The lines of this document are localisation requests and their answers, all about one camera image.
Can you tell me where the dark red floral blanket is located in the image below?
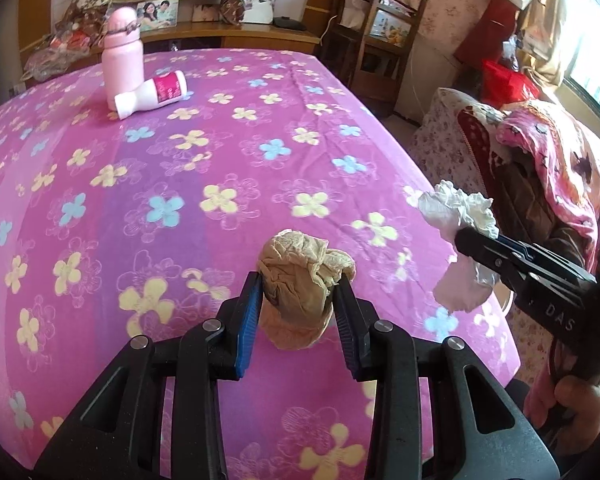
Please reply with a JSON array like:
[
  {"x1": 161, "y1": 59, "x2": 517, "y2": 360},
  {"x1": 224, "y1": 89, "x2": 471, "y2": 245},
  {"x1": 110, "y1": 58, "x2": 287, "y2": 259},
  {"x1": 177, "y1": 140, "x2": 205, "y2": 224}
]
[{"x1": 457, "y1": 105, "x2": 506, "y2": 171}]

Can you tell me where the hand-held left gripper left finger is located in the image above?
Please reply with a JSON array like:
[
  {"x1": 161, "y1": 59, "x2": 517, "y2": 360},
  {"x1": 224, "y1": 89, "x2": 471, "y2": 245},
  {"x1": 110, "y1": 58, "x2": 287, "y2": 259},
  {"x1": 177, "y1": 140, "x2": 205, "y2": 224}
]
[{"x1": 32, "y1": 271, "x2": 265, "y2": 480}]

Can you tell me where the white cabinet floral cover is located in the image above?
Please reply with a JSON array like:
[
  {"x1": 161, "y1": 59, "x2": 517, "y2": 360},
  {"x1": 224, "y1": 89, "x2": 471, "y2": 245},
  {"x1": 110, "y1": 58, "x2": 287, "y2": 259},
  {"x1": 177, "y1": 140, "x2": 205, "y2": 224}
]
[{"x1": 395, "y1": 0, "x2": 501, "y2": 118}]

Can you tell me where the crumpled clear plastic bag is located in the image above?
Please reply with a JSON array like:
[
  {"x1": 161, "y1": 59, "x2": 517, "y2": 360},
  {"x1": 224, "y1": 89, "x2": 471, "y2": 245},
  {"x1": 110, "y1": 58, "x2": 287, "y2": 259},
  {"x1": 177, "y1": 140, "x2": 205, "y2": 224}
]
[{"x1": 25, "y1": 20, "x2": 106, "y2": 81}]

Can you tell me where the brown padded jacket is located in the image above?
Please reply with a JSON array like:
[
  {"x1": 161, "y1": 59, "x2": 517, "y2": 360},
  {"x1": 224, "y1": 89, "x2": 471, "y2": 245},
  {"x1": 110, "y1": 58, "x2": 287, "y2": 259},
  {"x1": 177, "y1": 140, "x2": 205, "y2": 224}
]
[{"x1": 495, "y1": 152, "x2": 588, "y2": 271}]

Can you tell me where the beige curtain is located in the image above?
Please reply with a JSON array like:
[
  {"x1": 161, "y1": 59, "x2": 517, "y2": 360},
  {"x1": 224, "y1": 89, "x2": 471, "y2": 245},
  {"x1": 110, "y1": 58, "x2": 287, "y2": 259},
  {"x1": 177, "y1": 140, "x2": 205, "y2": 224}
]
[{"x1": 520, "y1": 0, "x2": 581, "y2": 86}]

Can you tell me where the dark red box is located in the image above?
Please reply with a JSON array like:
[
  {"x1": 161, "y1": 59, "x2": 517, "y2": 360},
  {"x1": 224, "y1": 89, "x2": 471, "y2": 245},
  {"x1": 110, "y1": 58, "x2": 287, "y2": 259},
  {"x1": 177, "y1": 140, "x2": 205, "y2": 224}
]
[{"x1": 455, "y1": 0, "x2": 526, "y2": 68}]

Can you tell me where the couple photo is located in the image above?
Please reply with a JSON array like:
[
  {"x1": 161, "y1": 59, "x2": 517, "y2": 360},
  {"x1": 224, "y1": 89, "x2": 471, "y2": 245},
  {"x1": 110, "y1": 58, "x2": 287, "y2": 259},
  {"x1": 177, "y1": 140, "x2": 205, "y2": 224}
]
[{"x1": 136, "y1": 0, "x2": 181, "y2": 32}]

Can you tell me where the person's right hand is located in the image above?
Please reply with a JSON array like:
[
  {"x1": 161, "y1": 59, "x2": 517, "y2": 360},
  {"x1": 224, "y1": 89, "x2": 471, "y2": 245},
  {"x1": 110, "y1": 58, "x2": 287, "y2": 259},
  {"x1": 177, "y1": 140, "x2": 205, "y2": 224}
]
[{"x1": 552, "y1": 367, "x2": 600, "y2": 458}]

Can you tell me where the floral covered sofa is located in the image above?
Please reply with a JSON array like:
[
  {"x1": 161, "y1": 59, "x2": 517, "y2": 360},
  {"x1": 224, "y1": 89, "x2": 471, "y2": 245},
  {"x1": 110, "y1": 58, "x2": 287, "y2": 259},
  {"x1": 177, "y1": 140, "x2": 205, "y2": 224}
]
[{"x1": 412, "y1": 87, "x2": 600, "y2": 386}]

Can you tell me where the beige paper ball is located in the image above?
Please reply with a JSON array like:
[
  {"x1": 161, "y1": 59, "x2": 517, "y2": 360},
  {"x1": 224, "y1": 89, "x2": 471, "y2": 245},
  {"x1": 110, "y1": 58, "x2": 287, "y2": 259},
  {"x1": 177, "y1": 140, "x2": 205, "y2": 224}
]
[{"x1": 256, "y1": 229, "x2": 358, "y2": 352}]

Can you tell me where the white tissue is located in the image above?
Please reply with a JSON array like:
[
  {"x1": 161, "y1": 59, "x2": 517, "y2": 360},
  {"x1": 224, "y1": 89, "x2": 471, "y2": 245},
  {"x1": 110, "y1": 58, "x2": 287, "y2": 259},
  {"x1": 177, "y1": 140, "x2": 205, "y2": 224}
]
[{"x1": 417, "y1": 180, "x2": 501, "y2": 313}]

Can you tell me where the wooden headboard shelf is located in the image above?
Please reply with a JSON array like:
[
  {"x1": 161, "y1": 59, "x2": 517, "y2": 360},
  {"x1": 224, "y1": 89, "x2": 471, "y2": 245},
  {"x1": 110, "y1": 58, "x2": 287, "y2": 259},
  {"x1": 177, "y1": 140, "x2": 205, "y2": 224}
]
[{"x1": 22, "y1": 20, "x2": 323, "y2": 91}]

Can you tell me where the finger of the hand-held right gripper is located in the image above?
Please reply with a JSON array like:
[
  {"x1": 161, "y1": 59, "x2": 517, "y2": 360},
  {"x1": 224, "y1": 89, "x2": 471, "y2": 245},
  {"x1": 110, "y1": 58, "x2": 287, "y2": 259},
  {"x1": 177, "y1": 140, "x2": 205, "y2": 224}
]
[
  {"x1": 455, "y1": 226, "x2": 541, "y2": 286},
  {"x1": 497, "y1": 235, "x2": 596, "y2": 281}
]

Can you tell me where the wedding photo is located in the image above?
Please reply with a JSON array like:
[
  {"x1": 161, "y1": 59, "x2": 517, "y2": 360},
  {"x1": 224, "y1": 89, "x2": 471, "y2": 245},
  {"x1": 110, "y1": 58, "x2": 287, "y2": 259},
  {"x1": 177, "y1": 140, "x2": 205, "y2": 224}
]
[{"x1": 237, "y1": 0, "x2": 279, "y2": 25}]

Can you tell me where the white bottle pink label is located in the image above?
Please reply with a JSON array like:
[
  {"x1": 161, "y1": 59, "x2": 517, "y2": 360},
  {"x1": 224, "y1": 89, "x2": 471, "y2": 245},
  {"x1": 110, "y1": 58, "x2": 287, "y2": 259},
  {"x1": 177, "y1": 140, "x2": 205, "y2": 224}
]
[{"x1": 114, "y1": 70, "x2": 188, "y2": 120}]

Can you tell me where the pink floral bed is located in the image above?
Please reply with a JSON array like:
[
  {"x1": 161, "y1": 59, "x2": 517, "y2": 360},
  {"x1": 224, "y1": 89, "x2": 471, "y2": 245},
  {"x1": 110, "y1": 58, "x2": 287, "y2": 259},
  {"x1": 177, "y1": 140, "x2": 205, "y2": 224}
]
[{"x1": 0, "y1": 47, "x2": 523, "y2": 480}]

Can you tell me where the red plastic bag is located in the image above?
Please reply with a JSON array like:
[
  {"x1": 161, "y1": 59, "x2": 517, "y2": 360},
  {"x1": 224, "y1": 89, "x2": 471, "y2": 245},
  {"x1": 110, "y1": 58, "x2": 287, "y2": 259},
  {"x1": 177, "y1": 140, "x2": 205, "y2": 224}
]
[{"x1": 480, "y1": 59, "x2": 541, "y2": 108}]

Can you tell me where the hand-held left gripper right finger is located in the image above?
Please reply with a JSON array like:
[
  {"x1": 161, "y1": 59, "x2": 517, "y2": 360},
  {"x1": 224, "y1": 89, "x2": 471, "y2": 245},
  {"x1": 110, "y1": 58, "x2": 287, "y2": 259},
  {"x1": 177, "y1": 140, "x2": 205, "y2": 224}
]
[{"x1": 332, "y1": 275, "x2": 556, "y2": 480}]

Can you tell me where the wooden chair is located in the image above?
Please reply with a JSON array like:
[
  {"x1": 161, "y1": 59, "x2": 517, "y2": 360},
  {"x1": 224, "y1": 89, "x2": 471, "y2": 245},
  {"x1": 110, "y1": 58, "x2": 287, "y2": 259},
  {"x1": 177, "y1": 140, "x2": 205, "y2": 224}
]
[{"x1": 322, "y1": 0, "x2": 428, "y2": 103}]

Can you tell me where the pink printed blanket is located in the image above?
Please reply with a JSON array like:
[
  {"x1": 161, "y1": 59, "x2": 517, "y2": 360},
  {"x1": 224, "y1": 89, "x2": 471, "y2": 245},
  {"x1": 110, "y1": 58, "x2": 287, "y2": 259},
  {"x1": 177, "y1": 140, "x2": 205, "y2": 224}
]
[{"x1": 495, "y1": 100, "x2": 600, "y2": 281}]

